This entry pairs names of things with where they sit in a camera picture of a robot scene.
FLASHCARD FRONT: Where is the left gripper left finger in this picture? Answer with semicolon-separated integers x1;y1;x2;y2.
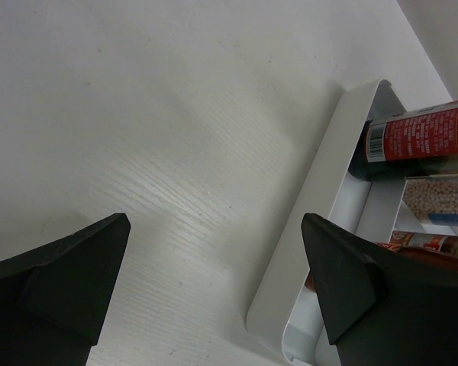
0;213;131;365

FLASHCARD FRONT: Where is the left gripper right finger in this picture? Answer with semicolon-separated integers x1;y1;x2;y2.
302;213;458;365

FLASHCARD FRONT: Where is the orange spice jar front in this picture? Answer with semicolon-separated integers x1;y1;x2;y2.
390;230;458;257

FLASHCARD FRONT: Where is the white granule jar blue label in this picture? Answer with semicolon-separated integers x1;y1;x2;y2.
402;178;458;226

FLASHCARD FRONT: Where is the dark soy sauce bottle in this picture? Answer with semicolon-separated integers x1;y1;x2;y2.
348;101;458;181

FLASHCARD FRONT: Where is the white divided organizer tray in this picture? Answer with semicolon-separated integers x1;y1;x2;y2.
247;80;458;365

